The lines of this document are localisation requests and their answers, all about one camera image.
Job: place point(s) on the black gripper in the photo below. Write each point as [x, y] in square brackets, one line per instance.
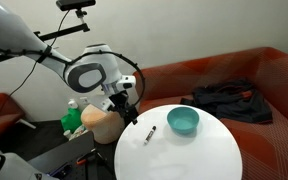
[120, 100]

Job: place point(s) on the brown and white marker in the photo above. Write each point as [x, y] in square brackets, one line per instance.
[149, 135]

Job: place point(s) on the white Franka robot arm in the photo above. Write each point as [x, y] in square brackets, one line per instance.
[14, 30]

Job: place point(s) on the teal blue bowl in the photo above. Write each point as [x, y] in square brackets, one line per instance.
[183, 121]

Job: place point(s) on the beige round pouf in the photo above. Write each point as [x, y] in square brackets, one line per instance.
[100, 128]

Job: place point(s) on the white spray bottle head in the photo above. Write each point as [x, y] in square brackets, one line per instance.
[72, 103]

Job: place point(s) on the black clothing pile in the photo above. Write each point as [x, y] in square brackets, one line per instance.
[234, 100]

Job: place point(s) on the red chair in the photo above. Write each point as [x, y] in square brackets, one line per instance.
[0, 110]

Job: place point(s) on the orange patterned sofa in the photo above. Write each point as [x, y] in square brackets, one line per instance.
[277, 100]

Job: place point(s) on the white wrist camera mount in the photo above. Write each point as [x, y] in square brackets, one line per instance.
[106, 104]

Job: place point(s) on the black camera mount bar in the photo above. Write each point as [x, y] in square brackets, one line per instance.
[64, 32]

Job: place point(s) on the black overhead camera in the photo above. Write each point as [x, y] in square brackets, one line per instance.
[75, 4]

